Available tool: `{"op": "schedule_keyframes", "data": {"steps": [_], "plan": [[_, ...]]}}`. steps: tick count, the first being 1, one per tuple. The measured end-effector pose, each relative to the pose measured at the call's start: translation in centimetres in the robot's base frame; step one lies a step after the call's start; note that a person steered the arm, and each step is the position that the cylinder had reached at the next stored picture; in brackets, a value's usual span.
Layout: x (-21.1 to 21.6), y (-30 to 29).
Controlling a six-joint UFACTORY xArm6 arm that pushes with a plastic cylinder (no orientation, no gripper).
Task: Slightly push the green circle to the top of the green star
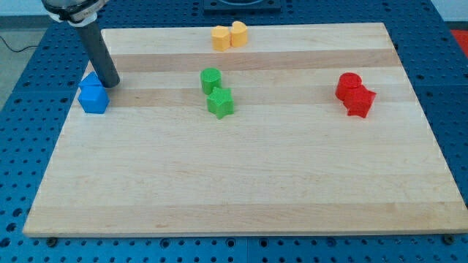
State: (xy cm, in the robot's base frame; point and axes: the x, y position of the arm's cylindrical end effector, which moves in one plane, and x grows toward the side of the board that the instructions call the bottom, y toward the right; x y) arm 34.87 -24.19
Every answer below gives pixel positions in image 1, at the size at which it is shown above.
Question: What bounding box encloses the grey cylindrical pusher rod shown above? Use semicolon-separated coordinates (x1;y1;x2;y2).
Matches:
75;22;120;88

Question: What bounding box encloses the green cylinder block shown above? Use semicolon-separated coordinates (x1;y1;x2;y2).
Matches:
200;67;222;95

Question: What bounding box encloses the green star block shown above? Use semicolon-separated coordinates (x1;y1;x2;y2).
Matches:
206;87;234;119

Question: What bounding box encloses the red star block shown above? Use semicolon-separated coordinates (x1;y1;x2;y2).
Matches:
343;85;377;118

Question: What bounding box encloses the blue triangle block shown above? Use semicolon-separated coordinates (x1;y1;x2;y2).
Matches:
78;72;102;88

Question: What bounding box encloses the blue pentagon block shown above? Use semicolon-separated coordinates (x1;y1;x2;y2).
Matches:
78;85;110;114

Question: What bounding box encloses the yellow hexagon block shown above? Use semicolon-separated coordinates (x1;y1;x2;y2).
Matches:
211;26;230;51

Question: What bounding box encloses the yellow heart block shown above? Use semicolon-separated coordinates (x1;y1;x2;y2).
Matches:
230;21;248;47

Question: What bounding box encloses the wooden board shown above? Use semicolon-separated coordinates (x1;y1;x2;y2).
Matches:
23;23;467;237

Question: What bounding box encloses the red cylinder block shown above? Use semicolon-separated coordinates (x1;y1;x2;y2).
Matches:
335;72;362;101

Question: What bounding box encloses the black cable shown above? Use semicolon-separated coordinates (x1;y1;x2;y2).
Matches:
0;35;39;53

